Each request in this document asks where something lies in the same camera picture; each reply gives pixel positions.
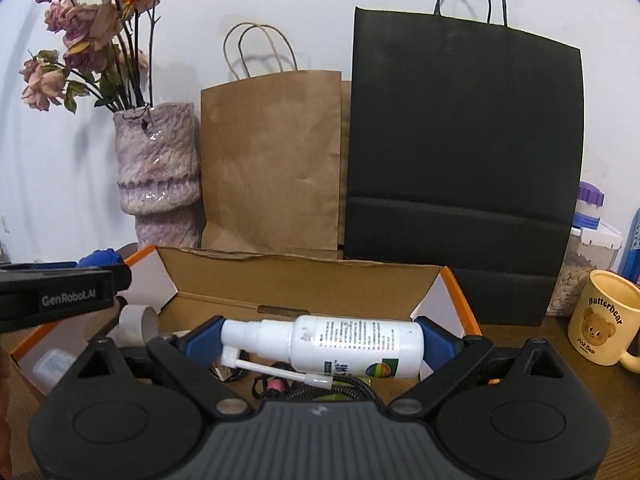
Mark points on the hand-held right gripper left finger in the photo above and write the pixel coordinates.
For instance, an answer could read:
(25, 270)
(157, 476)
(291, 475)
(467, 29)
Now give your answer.
(202, 344)

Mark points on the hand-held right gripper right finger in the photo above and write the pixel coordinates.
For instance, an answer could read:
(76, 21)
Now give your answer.
(440, 345)

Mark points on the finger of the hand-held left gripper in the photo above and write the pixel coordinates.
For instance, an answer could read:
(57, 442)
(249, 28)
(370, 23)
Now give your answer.
(50, 263)
(122, 277)

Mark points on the white tape roll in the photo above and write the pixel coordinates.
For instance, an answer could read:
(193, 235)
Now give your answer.
(131, 325)

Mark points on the translucent plastic box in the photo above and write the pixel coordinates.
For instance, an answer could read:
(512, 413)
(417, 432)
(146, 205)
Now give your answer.
(52, 367)

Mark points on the white spray bottle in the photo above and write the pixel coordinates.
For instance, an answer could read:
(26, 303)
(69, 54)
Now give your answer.
(350, 342)

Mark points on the red cardboard box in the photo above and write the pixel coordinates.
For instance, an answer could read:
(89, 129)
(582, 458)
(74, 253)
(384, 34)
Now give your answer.
(300, 280)

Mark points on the pink mottled ceramic vase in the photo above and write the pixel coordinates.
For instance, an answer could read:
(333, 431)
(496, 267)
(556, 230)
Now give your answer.
(155, 170)

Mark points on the clear seed container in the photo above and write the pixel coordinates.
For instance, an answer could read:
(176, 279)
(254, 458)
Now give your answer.
(570, 285)

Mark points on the yellow bear mug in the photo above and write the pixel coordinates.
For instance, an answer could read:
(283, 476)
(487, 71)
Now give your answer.
(600, 325)

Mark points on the brown paper bag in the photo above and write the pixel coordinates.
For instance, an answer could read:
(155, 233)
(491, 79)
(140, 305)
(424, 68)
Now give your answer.
(270, 160)

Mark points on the black paper bag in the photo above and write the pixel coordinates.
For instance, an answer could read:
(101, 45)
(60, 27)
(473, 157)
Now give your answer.
(450, 135)

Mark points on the purple lidded jar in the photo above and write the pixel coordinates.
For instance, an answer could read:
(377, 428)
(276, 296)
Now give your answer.
(590, 197)

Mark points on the blue drink can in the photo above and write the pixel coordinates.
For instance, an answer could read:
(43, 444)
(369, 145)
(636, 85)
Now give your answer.
(634, 250)

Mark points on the dried pink flowers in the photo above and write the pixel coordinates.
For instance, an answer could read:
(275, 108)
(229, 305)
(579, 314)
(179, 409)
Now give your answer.
(90, 30)

